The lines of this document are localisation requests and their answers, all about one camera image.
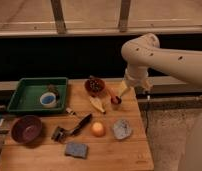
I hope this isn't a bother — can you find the blue sponge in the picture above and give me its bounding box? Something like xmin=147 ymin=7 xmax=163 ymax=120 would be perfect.
xmin=65 ymin=142 xmax=88 ymax=159

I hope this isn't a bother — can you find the small brown object in tray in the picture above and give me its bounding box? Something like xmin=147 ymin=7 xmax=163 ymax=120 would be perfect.
xmin=47 ymin=84 xmax=58 ymax=93

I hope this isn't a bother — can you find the orange ball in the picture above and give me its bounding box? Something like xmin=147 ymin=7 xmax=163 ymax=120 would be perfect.
xmin=91 ymin=122 xmax=105 ymax=137

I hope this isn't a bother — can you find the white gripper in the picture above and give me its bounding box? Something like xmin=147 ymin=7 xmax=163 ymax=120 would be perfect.
xmin=118 ymin=68 xmax=152 ymax=98

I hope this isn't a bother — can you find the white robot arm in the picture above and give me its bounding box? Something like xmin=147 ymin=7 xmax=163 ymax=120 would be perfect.
xmin=121 ymin=33 xmax=202 ymax=171

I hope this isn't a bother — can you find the small metal clip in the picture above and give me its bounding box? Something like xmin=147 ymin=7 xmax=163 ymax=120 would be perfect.
xmin=65 ymin=107 xmax=76 ymax=115

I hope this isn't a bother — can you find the purple bowl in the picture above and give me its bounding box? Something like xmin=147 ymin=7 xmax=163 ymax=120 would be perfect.
xmin=11 ymin=115 xmax=42 ymax=144

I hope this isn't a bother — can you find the white blue tape roll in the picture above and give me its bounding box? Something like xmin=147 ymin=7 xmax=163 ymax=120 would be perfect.
xmin=40 ymin=92 xmax=56 ymax=108

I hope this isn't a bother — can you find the grey towel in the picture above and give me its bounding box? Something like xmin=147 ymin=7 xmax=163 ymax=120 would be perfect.
xmin=112 ymin=119 xmax=132 ymax=140

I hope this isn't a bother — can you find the red bowl with contents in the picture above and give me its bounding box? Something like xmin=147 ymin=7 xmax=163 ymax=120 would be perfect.
xmin=84 ymin=78 xmax=105 ymax=96

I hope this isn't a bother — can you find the green plastic tray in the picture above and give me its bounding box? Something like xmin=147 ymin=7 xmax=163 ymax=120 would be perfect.
xmin=7 ymin=77 xmax=68 ymax=115

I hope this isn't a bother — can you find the orange handled scoop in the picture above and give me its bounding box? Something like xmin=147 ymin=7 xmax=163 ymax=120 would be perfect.
xmin=107 ymin=88 xmax=122 ymax=104

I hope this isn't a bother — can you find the black handled brush tool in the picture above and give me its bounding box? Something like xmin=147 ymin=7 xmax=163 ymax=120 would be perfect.
xmin=51 ymin=114 xmax=93 ymax=142

